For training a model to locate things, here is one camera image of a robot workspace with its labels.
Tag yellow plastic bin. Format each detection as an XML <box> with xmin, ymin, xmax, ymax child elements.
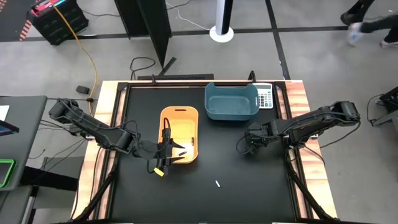
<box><xmin>158</xmin><ymin>106</ymin><xmax>200</xmax><ymax>165</ymax></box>

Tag black orange-striped floor mat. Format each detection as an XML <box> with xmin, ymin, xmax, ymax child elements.
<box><xmin>0</xmin><ymin>0</ymin><xmax>35</xmax><ymax>43</ymax></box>

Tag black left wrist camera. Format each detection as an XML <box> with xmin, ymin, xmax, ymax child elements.
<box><xmin>162</xmin><ymin>117</ymin><xmax>173</xmax><ymax>145</ymax></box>

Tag green-framed tablet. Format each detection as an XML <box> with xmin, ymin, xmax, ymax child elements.
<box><xmin>0</xmin><ymin>159</ymin><xmax>16</xmax><ymax>189</ymax></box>

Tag white pole with round base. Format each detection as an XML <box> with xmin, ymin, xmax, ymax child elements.
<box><xmin>209</xmin><ymin>0</ymin><xmax>235</xmax><ymax>44</ymax></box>

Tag thin white floor cable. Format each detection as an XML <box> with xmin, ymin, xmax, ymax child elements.
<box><xmin>166</xmin><ymin>1</ymin><xmax>212</xmax><ymax>32</ymax></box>

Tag black floor base plate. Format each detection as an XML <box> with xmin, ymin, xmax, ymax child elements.
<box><xmin>137</xmin><ymin>73</ymin><xmax>215</xmax><ymax>82</ymax></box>

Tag white desk calculator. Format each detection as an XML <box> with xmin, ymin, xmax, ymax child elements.
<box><xmin>252</xmin><ymin>82</ymin><xmax>274</xmax><ymax>110</ymax></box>

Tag orange-yellow power cable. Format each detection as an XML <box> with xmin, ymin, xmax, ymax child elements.
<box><xmin>49</xmin><ymin>0</ymin><xmax>99</xmax><ymax>118</ymax></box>

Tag blue plastic bin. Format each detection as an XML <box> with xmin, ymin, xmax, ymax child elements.
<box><xmin>204</xmin><ymin>82</ymin><xmax>260</xmax><ymax>121</ymax></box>

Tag white paper sheet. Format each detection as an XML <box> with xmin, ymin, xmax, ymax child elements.
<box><xmin>0</xmin><ymin>105</ymin><xmax>11</xmax><ymax>122</ymax></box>

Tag black table mat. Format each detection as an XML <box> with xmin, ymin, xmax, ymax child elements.
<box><xmin>111</xmin><ymin>85</ymin><xmax>296</xmax><ymax>222</ymax></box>

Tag black diagonal frame strut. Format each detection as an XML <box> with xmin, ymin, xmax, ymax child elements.
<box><xmin>73</xmin><ymin>155</ymin><xmax>121</xmax><ymax>222</ymax></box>
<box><xmin>284</xmin><ymin>149</ymin><xmax>336</xmax><ymax>222</ymax></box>

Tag gray work desk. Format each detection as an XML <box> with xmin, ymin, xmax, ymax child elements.
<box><xmin>0</xmin><ymin>95</ymin><xmax>49</xmax><ymax>191</ymax></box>

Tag dark tablet on desk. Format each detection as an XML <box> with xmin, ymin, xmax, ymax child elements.
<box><xmin>0</xmin><ymin>119</ymin><xmax>21</xmax><ymax>137</ymax></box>

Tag black divider panel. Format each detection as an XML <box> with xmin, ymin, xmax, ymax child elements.
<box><xmin>114</xmin><ymin>0</ymin><xmax>174</xmax><ymax>68</ymax></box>

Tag black floor cable loop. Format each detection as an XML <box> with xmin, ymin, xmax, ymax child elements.
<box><xmin>129</xmin><ymin>57</ymin><xmax>157</xmax><ymax>81</ymax></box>

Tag person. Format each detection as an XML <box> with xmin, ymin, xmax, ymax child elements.
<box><xmin>346</xmin><ymin>14</ymin><xmax>398</xmax><ymax>49</ymax></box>

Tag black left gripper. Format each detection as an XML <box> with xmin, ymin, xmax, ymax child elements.
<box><xmin>136</xmin><ymin>139</ymin><xmax>187</xmax><ymax>169</ymax></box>

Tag black device with cable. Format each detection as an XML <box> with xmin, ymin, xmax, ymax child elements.
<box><xmin>367</xmin><ymin>86</ymin><xmax>398</xmax><ymax>129</ymax></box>

